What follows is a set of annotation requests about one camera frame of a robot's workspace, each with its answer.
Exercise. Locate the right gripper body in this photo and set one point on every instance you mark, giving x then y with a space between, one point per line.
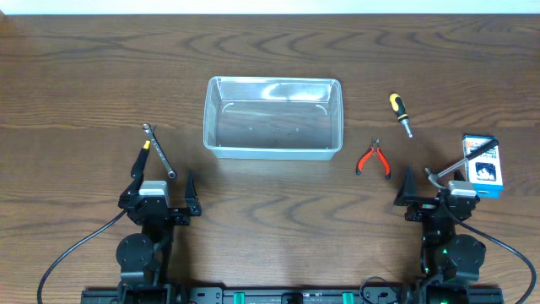
421 209

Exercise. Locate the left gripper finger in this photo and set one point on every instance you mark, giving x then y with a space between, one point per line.
190 196
132 188

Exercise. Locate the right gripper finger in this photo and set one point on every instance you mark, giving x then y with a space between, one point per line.
408 188
458 176

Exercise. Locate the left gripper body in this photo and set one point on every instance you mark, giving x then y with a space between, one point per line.
175 219

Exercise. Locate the black handled hammer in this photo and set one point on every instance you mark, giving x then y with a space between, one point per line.
434 177

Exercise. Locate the blue white cardboard box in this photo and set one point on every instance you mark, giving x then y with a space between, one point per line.
484 171

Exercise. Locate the yellow black stubby screwdriver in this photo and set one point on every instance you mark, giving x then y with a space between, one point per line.
399 109

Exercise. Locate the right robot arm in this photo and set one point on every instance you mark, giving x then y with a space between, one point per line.
449 261

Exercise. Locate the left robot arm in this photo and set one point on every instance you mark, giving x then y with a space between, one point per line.
144 257

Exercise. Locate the clear plastic container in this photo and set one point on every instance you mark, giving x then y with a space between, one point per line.
272 118

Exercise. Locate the silver ring wrench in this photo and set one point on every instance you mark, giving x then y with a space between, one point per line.
159 150

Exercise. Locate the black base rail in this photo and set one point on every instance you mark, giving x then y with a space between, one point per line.
216 295

